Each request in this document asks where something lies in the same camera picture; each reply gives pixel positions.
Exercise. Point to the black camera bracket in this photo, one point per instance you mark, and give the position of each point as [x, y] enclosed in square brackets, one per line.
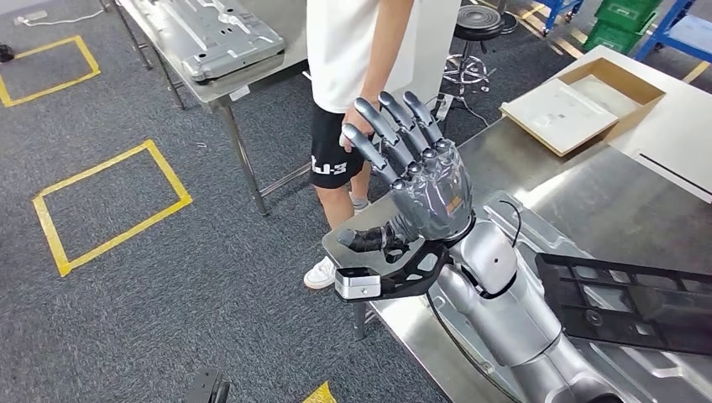
[411, 278]

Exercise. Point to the person's left hand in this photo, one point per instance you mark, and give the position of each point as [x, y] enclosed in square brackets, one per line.
[349, 117]

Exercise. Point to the blue metal shelf rack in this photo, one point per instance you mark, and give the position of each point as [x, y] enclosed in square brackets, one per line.
[556, 8]
[651, 36]

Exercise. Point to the open cardboard box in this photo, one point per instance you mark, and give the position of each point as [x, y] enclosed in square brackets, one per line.
[634, 117]

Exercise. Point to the stainless steel workbench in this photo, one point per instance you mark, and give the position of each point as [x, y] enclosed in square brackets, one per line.
[612, 211]

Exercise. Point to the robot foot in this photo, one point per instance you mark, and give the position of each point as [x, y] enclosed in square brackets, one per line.
[206, 389]

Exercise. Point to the long black metal part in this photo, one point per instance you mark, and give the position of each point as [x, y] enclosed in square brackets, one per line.
[639, 336]

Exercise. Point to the aluminium fixture plate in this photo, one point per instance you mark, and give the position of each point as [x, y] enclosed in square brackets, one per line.
[667, 372]
[211, 39]

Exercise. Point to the green plastic crate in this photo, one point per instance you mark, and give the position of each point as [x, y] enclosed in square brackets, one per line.
[628, 11]
[609, 39]

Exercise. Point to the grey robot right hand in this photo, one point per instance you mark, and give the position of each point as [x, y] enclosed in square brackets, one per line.
[434, 194]

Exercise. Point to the yellow floor tape square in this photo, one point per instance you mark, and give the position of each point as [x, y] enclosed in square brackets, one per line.
[53, 89]
[321, 396]
[92, 170]

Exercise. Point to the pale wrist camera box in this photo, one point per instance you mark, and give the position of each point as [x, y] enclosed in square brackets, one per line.
[356, 285]

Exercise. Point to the white cabinet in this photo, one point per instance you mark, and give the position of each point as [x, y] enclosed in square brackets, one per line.
[439, 44]

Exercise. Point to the person's left forearm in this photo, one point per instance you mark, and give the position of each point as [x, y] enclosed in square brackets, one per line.
[389, 50]

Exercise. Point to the black round stool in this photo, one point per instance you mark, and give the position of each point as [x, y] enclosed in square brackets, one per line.
[478, 19]

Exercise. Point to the person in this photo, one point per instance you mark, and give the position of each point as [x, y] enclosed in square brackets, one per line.
[334, 55]

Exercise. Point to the white table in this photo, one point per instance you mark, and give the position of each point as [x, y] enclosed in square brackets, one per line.
[678, 144]

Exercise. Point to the steel side table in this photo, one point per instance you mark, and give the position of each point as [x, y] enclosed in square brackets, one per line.
[261, 75]

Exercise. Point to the white power strip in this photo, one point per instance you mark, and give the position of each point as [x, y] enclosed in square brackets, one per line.
[30, 18]
[443, 108]

